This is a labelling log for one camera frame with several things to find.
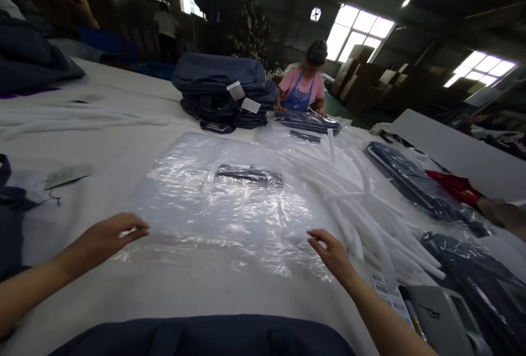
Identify navy fabric bag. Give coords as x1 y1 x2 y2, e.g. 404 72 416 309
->
0 153 40 284

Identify white hang tag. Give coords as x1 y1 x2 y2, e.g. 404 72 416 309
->
226 81 247 102
239 97 262 115

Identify stack of navy bags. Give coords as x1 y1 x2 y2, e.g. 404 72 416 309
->
171 53 281 135

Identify heap of dark navy fabric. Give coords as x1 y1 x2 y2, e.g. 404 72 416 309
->
0 9 87 96

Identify navy bag in plastic wrap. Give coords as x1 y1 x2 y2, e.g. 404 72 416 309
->
272 110 342 137
418 230 526 356
363 141 495 238

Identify row of long foam tubes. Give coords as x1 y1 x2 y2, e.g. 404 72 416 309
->
0 102 175 141

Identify pile of white foam tubes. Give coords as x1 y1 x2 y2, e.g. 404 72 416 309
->
277 127 447 291

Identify pile of clear plastic bags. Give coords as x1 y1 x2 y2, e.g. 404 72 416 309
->
110 131 342 284

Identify white printed tags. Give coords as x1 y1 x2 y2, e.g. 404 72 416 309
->
369 270 416 329

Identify stack of cardboard boxes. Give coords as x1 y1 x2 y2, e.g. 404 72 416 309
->
331 43 414 115

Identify person's right hand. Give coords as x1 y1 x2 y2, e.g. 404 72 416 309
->
307 228 363 289

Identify white board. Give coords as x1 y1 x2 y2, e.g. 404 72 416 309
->
389 108 526 203

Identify red cloth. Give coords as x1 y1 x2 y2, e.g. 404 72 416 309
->
425 169 482 210

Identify person's left hand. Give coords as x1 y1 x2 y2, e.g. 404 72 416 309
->
57 213 150 281

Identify white tape roll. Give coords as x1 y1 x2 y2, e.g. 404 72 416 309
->
407 147 431 164

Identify grey plastic device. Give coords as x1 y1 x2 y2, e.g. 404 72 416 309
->
404 284 494 356

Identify grey hang tag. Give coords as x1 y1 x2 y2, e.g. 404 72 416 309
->
42 162 95 191

